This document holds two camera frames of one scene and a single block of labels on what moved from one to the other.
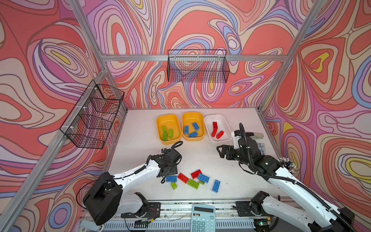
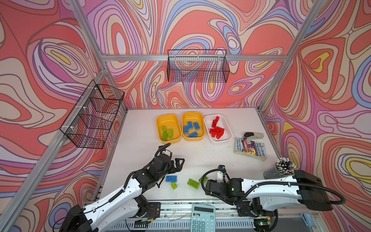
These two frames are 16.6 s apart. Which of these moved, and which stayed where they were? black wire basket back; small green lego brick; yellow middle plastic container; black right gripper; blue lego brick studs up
Moved: black right gripper
Stayed: yellow middle plastic container; small green lego brick; blue lego brick studs up; black wire basket back
